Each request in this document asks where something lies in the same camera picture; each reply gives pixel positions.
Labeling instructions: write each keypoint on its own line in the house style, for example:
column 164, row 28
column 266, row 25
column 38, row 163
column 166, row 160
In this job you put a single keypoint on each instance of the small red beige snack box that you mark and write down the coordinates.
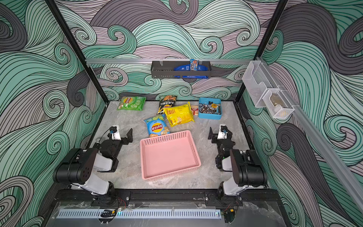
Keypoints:
column 195, row 109

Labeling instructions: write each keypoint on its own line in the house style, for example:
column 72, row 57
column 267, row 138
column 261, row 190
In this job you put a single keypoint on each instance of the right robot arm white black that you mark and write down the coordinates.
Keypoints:
column 245, row 165

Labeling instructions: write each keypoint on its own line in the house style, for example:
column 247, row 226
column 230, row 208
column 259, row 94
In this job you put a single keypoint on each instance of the small clear wall bin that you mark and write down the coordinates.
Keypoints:
column 277, row 104

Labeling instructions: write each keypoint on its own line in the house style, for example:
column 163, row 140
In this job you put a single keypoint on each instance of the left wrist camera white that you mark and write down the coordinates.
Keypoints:
column 114, row 133

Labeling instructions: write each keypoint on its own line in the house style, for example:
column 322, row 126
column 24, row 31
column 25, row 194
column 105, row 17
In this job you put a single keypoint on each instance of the blue tray with small items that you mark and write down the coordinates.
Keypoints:
column 210, row 108

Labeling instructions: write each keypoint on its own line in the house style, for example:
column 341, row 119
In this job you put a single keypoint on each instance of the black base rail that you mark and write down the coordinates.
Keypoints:
column 208, row 197

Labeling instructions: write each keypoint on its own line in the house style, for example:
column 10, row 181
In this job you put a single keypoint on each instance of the blue cookie package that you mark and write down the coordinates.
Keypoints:
column 183, row 72

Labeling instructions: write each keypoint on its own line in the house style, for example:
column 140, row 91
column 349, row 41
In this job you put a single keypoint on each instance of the aluminium rail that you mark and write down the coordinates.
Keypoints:
column 338, row 167
column 149, row 61

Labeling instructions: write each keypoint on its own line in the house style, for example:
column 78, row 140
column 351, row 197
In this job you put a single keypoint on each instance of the black potato chips bag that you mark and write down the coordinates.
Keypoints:
column 166, row 102

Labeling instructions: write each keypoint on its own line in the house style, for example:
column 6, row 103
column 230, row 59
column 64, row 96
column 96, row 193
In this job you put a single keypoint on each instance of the left black frame post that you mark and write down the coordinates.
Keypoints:
column 68, row 34

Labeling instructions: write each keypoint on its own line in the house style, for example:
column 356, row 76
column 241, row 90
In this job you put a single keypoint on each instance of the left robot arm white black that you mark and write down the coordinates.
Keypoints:
column 78, row 166

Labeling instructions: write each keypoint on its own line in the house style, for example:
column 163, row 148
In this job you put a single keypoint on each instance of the right black frame post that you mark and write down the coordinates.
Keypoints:
column 268, row 14

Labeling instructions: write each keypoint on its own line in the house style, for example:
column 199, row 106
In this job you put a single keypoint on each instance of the small blue snack pack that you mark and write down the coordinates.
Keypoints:
column 194, row 64

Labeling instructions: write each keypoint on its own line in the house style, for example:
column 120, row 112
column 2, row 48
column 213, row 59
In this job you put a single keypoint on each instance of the pink plastic basket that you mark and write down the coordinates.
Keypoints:
column 168, row 155

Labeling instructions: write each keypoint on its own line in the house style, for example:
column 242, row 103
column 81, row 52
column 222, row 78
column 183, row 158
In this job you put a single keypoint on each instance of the white slotted cable duct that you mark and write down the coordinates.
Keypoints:
column 141, row 213

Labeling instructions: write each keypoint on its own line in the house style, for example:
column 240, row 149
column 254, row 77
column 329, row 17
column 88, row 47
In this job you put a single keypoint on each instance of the large clear wall bin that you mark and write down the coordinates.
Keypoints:
column 258, row 79

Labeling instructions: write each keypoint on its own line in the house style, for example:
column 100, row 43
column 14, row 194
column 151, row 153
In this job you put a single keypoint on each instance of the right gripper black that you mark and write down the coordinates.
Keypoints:
column 219, row 139

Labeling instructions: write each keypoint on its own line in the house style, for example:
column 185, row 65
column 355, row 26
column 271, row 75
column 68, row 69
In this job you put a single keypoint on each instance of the right aluminium rail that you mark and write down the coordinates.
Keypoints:
column 338, row 167

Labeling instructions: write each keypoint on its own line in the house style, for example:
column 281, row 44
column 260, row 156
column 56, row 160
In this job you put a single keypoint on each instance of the back aluminium rail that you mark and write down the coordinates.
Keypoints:
column 149, row 61

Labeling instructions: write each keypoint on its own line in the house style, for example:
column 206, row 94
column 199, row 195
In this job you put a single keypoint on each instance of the yellow potato chips bag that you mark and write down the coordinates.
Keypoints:
column 179, row 114

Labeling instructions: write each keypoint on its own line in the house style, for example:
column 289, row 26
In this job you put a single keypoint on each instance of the green potato chips bag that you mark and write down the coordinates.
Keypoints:
column 134, row 103

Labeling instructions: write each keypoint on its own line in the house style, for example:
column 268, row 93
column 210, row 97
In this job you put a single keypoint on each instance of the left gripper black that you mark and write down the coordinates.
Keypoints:
column 122, row 139

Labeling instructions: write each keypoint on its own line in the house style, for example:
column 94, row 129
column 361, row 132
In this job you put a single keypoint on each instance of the black wall shelf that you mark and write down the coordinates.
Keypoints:
column 165, row 70

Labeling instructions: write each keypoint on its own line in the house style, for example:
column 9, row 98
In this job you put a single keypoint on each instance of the blue potato chips bag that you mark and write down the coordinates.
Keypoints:
column 156, row 126

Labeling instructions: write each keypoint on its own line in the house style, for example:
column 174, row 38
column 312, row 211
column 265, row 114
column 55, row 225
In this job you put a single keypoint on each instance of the black frame post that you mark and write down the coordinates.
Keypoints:
column 268, row 14
column 68, row 34

